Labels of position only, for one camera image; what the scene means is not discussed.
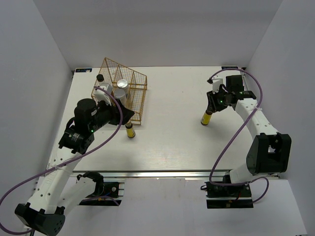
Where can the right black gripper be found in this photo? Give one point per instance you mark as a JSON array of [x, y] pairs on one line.
[[212, 105]]

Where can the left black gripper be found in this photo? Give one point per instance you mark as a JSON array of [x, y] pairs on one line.
[[113, 110]]

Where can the small yellow bottle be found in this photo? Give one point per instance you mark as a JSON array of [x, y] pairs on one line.
[[130, 130], [206, 118]]

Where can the dark sauce glass bottle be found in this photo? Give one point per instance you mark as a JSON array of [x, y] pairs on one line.
[[101, 81]]

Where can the white jar blue label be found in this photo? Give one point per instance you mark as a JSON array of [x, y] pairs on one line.
[[123, 84]]

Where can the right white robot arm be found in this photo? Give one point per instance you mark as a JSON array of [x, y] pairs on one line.
[[270, 149]]

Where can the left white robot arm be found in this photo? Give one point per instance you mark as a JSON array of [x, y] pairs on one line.
[[46, 209]]

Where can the right blue table sticker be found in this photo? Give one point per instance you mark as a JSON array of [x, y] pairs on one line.
[[229, 67]]

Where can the blue table sticker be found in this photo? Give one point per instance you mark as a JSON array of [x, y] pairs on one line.
[[229, 67], [83, 70]]

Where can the left blue table sticker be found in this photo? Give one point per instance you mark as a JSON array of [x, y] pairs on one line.
[[83, 70]]

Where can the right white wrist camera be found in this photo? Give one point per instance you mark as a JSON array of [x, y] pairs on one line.
[[216, 81]]

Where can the gold wire basket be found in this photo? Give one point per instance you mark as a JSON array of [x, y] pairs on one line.
[[112, 72]]

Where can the aluminium front rail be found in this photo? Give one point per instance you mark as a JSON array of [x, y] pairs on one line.
[[155, 174]]

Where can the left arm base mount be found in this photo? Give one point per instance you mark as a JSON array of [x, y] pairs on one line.
[[111, 195]]

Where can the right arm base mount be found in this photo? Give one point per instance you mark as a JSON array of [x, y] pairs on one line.
[[227, 197]]

